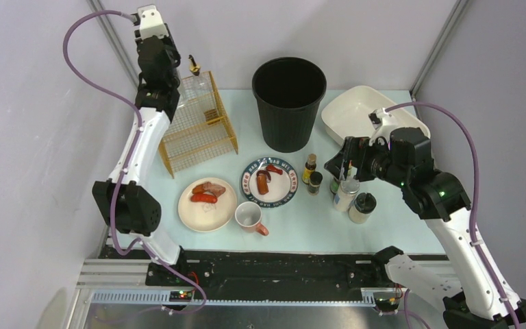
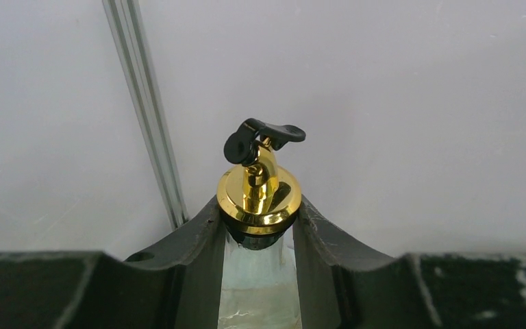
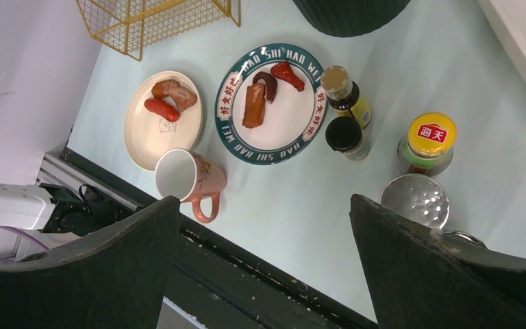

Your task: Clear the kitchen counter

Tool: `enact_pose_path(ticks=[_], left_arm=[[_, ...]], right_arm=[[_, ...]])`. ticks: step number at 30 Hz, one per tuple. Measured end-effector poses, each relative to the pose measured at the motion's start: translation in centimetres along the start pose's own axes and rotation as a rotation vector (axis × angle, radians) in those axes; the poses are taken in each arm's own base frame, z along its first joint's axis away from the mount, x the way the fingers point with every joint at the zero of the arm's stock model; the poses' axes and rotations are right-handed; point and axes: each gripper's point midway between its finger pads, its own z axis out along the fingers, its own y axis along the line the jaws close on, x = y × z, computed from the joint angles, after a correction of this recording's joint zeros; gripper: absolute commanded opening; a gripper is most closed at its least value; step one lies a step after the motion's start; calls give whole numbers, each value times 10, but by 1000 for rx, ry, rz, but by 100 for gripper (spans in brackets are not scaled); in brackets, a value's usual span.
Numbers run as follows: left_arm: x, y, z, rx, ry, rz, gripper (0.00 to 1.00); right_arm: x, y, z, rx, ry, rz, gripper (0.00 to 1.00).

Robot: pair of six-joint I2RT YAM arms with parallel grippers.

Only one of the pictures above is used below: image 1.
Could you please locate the yellow wire mesh rack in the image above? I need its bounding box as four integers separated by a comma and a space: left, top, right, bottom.
158, 71, 239, 177

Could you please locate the dark sausage piece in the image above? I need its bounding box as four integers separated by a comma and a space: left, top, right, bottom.
256, 170, 271, 182

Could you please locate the black lid spice jar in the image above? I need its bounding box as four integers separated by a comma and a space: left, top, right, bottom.
348, 193, 377, 224

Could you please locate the white rectangular basin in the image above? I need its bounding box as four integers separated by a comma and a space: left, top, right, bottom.
321, 85, 412, 145

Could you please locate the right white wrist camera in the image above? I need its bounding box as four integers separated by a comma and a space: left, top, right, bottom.
368, 108, 401, 146

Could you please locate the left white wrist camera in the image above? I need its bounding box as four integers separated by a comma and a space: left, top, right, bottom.
134, 4, 170, 45

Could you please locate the cream round plate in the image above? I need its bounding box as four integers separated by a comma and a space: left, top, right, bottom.
177, 177, 238, 232

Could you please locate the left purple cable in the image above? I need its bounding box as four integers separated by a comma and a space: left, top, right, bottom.
62, 10, 208, 316

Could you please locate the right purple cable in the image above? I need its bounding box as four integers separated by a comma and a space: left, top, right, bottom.
384, 101, 518, 329

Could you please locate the yellow cap sauce bottle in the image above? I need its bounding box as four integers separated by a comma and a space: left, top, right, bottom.
329, 164, 353, 195

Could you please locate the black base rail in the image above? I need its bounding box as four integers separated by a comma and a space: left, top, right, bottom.
99, 245, 455, 302

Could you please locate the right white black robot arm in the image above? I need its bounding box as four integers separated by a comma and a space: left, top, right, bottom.
324, 127, 526, 328

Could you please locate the orange sausage on patterned plate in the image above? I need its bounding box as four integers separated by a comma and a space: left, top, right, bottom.
256, 175, 269, 195

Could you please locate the pink ceramic mug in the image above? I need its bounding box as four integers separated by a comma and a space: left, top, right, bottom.
234, 202, 269, 236

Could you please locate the brown cap small bottle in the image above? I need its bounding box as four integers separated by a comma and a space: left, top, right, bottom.
301, 154, 317, 184

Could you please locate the red sausage piece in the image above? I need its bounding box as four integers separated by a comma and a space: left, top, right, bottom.
265, 164, 284, 175

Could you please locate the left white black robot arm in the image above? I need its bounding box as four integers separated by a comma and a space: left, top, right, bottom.
92, 36, 181, 265

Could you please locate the black cap pepper jar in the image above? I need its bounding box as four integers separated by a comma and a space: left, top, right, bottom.
308, 171, 323, 195

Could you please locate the brown meat piece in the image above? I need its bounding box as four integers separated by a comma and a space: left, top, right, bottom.
192, 182, 226, 197

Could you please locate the black plastic trash bin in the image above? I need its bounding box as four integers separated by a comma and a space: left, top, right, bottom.
251, 57, 327, 153

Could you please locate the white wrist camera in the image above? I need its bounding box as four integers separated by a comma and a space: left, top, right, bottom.
368, 108, 401, 146
134, 4, 170, 45

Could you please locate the silver lid spice jar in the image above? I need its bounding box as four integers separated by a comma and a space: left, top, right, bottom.
333, 175, 360, 212

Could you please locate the purple cable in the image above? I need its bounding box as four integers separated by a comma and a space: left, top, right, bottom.
384, 101, 518, 329
62, 10, 208, 316

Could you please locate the patterned rim white plate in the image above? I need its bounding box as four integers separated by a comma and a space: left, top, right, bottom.
240, 157, 299, 208

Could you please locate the red sausage on cream plate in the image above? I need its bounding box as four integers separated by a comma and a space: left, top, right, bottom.
190, 193, 218, 204

